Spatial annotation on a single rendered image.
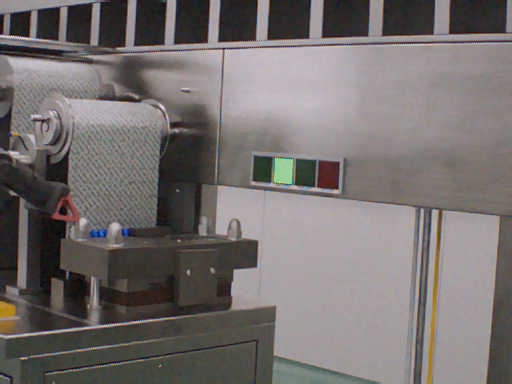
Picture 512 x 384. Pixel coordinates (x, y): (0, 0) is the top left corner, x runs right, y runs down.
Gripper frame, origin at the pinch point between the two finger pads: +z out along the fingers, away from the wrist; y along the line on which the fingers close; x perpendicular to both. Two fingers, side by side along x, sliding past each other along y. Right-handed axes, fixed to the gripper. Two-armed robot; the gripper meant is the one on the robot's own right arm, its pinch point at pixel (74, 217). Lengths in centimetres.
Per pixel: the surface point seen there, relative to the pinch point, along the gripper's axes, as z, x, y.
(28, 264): 0.1, -12.1, -7.8
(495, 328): 49, 10, 72
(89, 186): -0.3, 7.2, 0.2
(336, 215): 237, 116, -151
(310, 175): 20.3, 24.9, 37.3
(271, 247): 248, 98, -196
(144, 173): 10.7, 17.0, 0.2
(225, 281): 28.9, 2.6, 18.5
